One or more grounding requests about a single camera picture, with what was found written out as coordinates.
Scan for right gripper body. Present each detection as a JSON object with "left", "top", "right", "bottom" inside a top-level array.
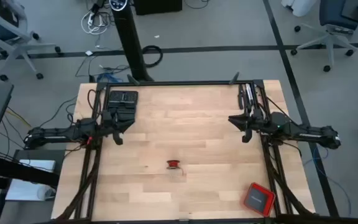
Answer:
[{"left": 253, "top": 108, "right": 272, "bottom": 133}]

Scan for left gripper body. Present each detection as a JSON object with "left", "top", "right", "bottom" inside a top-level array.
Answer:
[{"left": 99, "top": 108, "right": 114, "bottom": 134}]

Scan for red wire cord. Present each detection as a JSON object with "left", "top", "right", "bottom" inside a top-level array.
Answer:
[{"left": 167, "top": 160, "right": 185, "bottom": 177}]

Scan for black wire spool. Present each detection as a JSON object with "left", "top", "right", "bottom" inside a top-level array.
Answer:
[{"left": 166, "top": 159, "right": 181, "bottom": 170}]

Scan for black control box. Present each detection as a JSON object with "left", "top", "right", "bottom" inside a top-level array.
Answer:
[{"left": 108, "top": 90, "right": 139, "bottom": 118}]

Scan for silver hand tool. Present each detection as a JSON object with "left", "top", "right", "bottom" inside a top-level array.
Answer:
[{"left": 246, "top": 83, "right": 255, "bottom": 108}]

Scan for red and black square case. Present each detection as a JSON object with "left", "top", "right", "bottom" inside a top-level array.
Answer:
[{"left": 243, "top": 182, "right": 277, "bottom": 218}]

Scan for black tower fan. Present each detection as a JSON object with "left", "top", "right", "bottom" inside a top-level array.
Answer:
[{"left": 108, "top": 0, "right": 155, "bottom": 83}]

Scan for white box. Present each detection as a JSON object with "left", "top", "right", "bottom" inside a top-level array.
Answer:
[{"left": 19, "top": 159, "right": 57, "bottom": 174}]

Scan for clear plastic cup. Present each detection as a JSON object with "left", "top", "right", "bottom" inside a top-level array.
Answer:
[{"left": 37, "top": 185, "right": 57, "bottom": 202}]

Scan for white sheet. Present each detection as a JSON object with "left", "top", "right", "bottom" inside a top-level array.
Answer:
[{"left": 4, "top": 179, "right": 55, "bottom": 202}]

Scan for blue grey office chair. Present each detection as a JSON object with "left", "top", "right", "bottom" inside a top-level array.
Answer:
[
  {"left": 290, "top": 0, "right": 358, "bottom": 73},
  {"left": 0, "top": 0, "right": 62, "bottom": 82}
]

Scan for black floor box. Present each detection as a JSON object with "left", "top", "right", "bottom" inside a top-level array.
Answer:
[{"left": 133, "top": 0, "right": 183, "bottom": 16}]

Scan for white bin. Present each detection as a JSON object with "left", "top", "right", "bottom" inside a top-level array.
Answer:
[{"left": 280, "top": 0, "right": 318, "bottom": 18}]

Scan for black handled pliers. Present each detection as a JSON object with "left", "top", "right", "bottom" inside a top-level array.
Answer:
[
  {"left": 237, "top": 83, "right": 244, "bottom": 111},
  {"left": 242, "top": 83, "right": 249, "bottom": 108}
]

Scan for blue floor cable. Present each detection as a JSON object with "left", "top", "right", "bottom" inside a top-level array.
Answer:
[
  {"left": 302, "top": 144, "right": 352, "bottom": 218},
  {"left": 96, "top": 72, "right": 124, "bottom": 84}
]

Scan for black braided cable harness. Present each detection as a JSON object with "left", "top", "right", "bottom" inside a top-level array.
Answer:
[
  {"left": 56, "top": 146, "right": 103, "bottom": 221},
  {"left": 267, "top": 144, "right": 315, "bottom": 216}
]

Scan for black coiled floor cable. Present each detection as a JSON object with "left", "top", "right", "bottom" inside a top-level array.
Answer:
[{"left": 141, "top": 45, "right": 164, "bottom": 68}]

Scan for yellow cable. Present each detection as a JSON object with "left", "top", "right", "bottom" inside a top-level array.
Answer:
[{"left": 6, "top": 107, "right": 32, "bottom": 128}]

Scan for white power strip cable bundle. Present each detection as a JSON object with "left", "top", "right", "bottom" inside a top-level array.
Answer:
[{"left": 80, "top": 8, "right": 113, "bottom": 36}]

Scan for black desk frame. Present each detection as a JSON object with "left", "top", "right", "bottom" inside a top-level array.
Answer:
[{"left": 0, "top": 149, "right": 67, "bottom": 224}]

